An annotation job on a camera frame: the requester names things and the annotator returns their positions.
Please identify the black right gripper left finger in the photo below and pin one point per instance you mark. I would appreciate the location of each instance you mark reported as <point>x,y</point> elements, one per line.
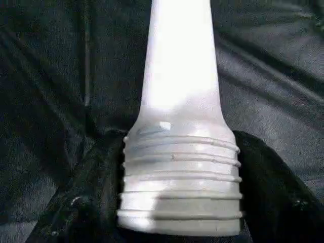
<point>86,197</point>

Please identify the black shiny table mat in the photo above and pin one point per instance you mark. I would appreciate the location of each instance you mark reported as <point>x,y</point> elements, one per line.
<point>50,76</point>

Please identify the white plastic table leg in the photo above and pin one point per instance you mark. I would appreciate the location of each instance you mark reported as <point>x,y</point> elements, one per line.
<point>179,114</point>

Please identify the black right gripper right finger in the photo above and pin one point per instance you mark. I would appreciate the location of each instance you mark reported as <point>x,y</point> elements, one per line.
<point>276,202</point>

